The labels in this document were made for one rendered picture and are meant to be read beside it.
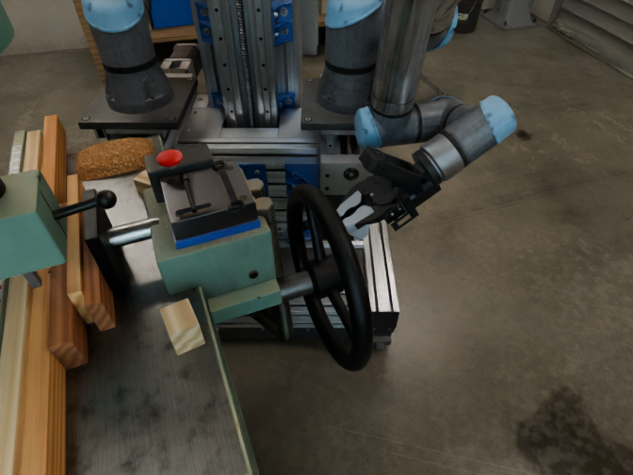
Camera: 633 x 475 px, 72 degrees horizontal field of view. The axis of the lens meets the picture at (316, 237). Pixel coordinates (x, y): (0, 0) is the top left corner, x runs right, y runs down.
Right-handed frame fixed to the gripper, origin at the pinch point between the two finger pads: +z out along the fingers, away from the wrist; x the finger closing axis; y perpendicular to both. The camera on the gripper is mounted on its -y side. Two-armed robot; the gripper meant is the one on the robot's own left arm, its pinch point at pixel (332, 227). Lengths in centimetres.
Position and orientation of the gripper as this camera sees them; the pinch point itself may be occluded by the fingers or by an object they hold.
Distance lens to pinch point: 77.0
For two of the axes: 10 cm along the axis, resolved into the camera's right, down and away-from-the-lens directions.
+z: -8.0, 5.8, 1.3
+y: 4.7, 4.7, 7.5
